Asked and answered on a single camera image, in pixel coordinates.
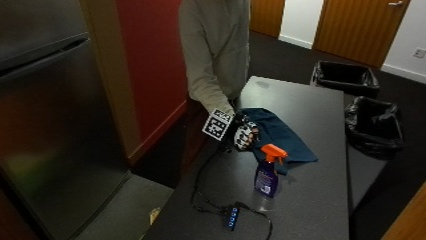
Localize dark blue cloth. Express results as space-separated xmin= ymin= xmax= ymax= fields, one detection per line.
xmin=238 ymin=107 xmax=319 ymax=176

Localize white marker cube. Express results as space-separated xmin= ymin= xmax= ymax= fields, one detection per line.
xmin=200 ymin=108 xmax=235 ymax=141

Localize purple spray bottle orange trigger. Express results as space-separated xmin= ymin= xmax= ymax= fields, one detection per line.
xmin=251 ymin=143 xmax=288 ymax=212

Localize black usb hub blue lights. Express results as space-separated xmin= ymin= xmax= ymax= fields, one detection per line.
xmin=220 ymin=205 xmax=240 ymax=232

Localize the person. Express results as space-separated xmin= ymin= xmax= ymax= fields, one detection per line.
xmin=178 ymin=0 xmax=252 ymax=118

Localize black lined waste bin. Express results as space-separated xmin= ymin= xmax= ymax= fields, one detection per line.
xmin=308 ymin=60 xmax=380 ymax=99
xmin=343 ymin=95 xmax=405 ymax=160

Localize wooden door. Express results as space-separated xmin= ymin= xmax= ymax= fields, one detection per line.
xmin=248 ymin=0 xmax=286 ymax=38
xmin=311 ymin=0 xmax=412 ymax=70

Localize stainless steel refrigerator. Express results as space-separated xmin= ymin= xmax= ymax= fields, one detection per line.
xmin=0 ymin=0 xmax=133 ymax=240

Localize black cable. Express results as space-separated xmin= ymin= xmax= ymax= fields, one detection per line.
xmin=190 ymin=146 xmax=274 ymax=240

